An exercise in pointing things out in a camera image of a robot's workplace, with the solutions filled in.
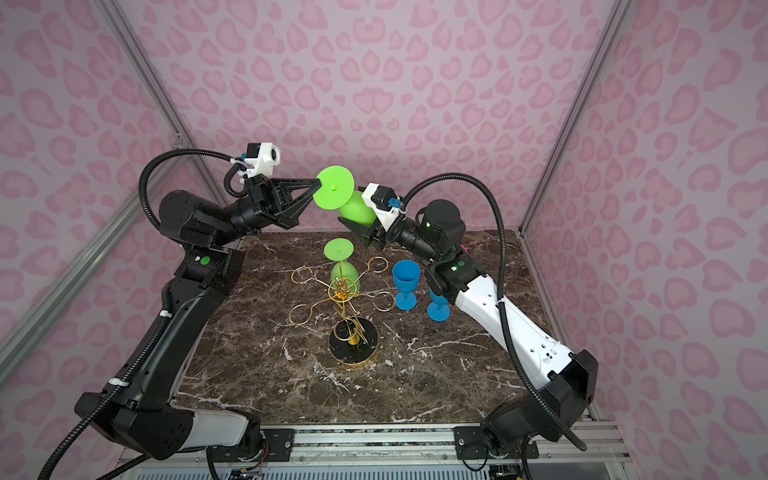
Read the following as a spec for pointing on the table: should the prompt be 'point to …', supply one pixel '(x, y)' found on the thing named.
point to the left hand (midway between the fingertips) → (314, 185)
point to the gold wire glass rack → (352, 340)
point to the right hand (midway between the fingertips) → (354, 200)
